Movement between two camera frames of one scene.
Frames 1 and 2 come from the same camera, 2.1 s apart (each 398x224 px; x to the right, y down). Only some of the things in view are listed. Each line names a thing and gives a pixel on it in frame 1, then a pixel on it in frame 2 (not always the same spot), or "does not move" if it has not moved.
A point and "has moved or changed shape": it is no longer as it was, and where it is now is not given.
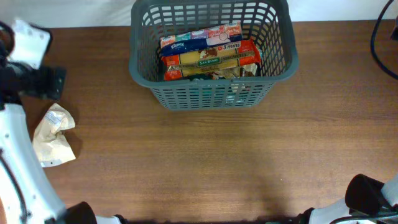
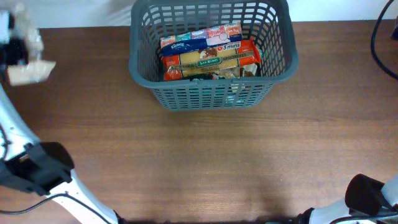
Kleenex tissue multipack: (214, 35) does not move
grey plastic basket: (271, 23) does not move
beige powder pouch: (51, 146) has moved or changed shape
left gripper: (42, 88) → (22, 53)
